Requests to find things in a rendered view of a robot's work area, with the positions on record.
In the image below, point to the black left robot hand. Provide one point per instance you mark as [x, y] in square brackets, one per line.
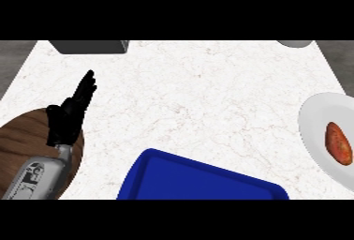
[70, 118]

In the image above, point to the blue tray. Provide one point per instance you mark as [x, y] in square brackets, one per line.
[194, 178]

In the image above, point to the white plate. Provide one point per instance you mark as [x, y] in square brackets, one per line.
[325, 131]

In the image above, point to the orange sweet potato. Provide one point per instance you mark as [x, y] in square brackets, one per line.
[338, 143]

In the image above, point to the round brown wooden board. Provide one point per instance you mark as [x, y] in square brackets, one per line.
[23, 140]

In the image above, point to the dark grey box appliance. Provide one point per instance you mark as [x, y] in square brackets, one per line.
[91, 46]

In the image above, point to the pale grey round container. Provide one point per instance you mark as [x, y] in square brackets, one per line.
[296, 43]

